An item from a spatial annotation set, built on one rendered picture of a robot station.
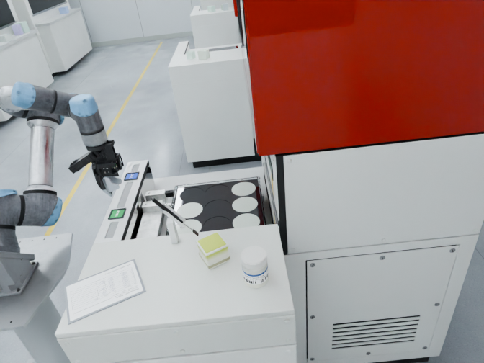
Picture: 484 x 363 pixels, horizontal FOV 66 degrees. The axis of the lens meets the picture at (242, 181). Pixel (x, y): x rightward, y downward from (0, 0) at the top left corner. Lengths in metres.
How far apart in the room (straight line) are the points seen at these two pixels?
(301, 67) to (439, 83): 0.38
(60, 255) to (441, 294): 1.50
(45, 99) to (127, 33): 8.25
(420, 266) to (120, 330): 1.06
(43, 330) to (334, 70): 1.41
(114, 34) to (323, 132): 8.69
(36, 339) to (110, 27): 8.37
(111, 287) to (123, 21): 8.57
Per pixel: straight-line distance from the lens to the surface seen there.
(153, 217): 1.52
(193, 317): 1.03
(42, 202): 1.58
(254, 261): 0.99
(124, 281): 1.17
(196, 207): 1.48
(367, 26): 1.03
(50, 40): 7.61
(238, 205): 1.45
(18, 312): 1.48
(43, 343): 1.77
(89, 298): 1.17
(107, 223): 1.43
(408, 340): 1.92
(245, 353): 1.14
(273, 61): 1.00
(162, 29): 9.33
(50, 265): 1.59
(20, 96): 1.29
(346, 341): 1.81
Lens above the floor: 1.76
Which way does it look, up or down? 33 degrees down
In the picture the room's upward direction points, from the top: 7 degrees counter-clockwise
